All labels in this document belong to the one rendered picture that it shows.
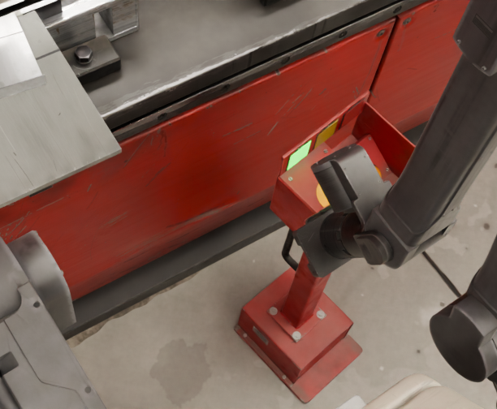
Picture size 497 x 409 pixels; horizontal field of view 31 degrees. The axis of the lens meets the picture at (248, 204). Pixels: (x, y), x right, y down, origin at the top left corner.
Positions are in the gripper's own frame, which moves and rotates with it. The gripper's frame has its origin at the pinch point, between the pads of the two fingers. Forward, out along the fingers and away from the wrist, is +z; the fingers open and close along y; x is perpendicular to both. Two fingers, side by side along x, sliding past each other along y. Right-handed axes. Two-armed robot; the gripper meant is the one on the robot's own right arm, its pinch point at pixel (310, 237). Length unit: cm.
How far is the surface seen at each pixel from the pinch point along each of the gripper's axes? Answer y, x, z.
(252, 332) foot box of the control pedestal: -13, 29, 91
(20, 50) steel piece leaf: 17.3, -40.3, 19.8
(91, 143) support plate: 16.6, -24.2, 11.9
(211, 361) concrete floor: -2, 31, 96
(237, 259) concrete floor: -22, 15, 104
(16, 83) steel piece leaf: 20.9, -35.8, 15.3
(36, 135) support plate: 22.1, -28.6, 14.1
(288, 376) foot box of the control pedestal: -15, 42, 88
